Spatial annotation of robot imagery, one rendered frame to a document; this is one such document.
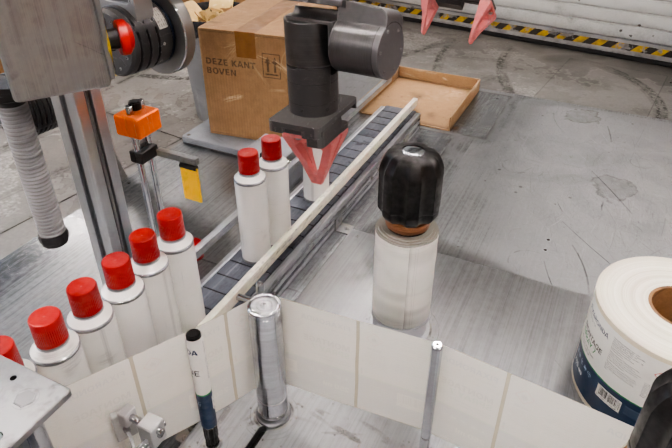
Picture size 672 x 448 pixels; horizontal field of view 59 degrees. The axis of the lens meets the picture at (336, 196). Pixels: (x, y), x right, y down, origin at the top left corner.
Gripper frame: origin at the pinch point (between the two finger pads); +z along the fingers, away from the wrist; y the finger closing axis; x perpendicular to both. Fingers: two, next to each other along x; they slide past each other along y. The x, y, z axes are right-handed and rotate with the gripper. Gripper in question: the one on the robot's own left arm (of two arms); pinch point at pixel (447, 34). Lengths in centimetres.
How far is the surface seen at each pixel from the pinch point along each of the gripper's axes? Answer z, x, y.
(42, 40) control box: 34, -68, -12
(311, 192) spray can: 37.4, -2.9, -14.1
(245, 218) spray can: 45, -24, -12
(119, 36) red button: 30, -61, -10
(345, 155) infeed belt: 26.5, 14.5, -18.7
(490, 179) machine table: 20.1, 29.5, 10.5
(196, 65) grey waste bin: -11, 147, -191
